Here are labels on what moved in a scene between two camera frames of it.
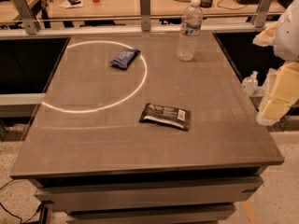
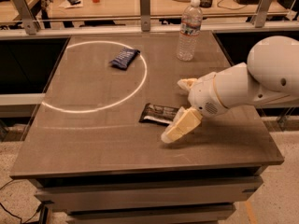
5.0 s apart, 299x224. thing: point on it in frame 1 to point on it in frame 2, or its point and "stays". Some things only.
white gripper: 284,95 to 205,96
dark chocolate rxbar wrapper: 165,116 stays
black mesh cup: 206,0 stays
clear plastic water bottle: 192,20 stays
